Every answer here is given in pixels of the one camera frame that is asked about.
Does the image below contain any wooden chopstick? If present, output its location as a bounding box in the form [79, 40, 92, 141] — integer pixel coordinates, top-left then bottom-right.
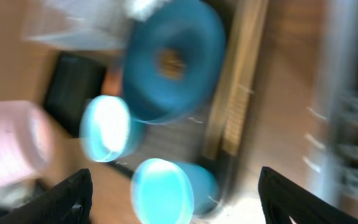
[222, 0, 269, 156]
[203, 1, 248, 161]

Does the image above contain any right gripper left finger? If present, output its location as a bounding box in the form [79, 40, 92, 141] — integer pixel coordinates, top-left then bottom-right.
[0, 169, 93, 224]

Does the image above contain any brown food scrap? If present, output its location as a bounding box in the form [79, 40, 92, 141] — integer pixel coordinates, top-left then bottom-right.
[158, 48, 186, 80]

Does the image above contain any black plastic tray bin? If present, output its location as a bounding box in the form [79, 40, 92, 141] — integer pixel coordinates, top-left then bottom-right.
[43, 51, 106, 138]

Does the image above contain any dark blue plate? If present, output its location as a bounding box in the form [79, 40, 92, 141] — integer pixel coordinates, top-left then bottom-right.
[122, 0, 226, 124]

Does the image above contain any light blue rice bowl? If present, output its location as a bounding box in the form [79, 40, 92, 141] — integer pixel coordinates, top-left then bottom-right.
[80, 95, 145, 162]

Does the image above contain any grey dishwasher rack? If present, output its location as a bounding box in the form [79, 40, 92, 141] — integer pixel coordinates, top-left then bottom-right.
[305, 0, 358, 219]

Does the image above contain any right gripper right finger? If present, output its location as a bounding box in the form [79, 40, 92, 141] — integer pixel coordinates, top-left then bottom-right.
[258, 166, 358, 224]

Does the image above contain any small blue cup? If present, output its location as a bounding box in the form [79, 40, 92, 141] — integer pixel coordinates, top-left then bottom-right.
[131, 158, 219, 224]

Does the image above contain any clear plastic bin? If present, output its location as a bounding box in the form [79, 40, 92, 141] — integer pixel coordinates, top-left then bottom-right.
[22, 0, 133, 50]

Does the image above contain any small pink cup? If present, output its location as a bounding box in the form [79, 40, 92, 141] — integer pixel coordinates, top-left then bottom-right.
[0, 100, 53, 188]

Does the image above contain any crumpled white napkin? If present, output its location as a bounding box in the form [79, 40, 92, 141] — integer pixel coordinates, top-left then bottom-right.
[124, 0, 170, 21]

